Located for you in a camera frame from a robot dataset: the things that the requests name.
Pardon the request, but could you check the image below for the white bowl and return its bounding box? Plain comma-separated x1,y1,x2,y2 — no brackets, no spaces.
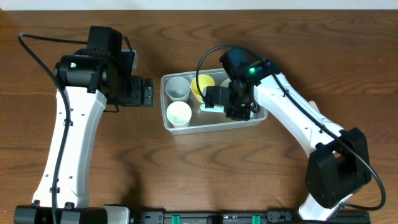
220,78,231,88

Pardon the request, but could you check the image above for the pale green plastic spoon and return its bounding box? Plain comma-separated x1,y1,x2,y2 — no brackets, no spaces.
200,104,224,113

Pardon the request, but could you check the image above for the grey plastic cup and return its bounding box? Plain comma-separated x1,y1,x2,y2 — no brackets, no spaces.
165,77,190,102

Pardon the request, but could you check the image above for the yellow plastic cup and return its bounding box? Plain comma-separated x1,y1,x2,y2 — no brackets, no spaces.
191,74,215,103

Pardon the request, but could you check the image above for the white plastic cup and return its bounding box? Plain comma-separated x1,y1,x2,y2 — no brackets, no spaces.
166,101,192,128

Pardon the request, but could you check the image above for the clear plastic container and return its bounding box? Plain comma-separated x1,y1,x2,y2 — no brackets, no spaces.
160,72,268,135

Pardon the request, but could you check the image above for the pink plastic fork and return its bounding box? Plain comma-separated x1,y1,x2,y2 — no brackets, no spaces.
308,101,320,111

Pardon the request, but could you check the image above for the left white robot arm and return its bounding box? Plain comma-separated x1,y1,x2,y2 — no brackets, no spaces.
14,49,154,224

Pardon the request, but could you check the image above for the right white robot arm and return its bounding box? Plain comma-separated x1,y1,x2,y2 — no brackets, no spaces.
202,59,372,221

